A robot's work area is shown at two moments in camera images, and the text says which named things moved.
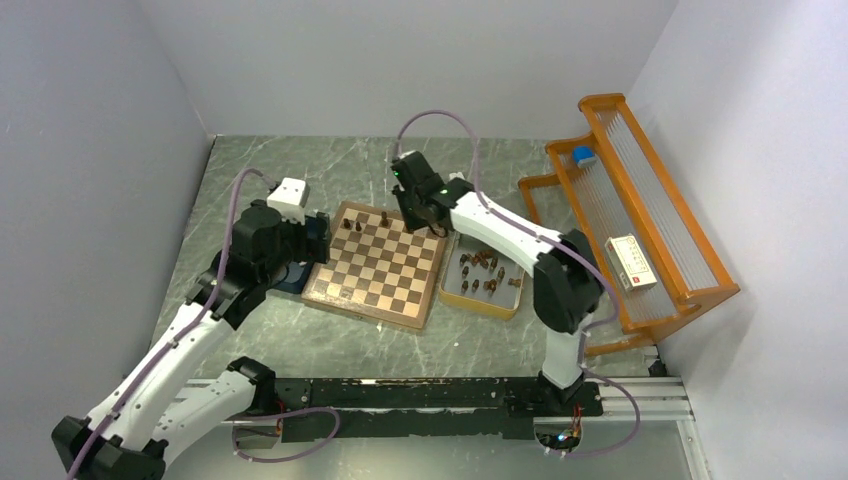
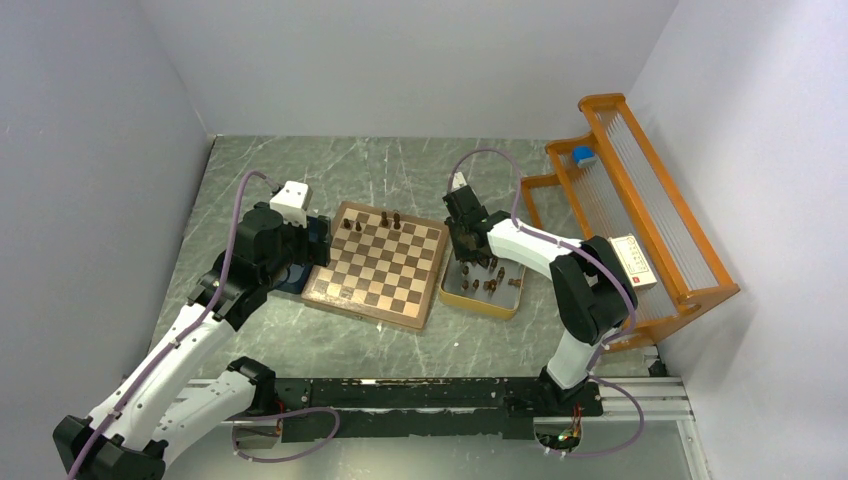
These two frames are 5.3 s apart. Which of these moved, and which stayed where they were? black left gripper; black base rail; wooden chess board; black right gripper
Moved: black right gripper
Stayed: black base rail; black left gripper; wooden chess board
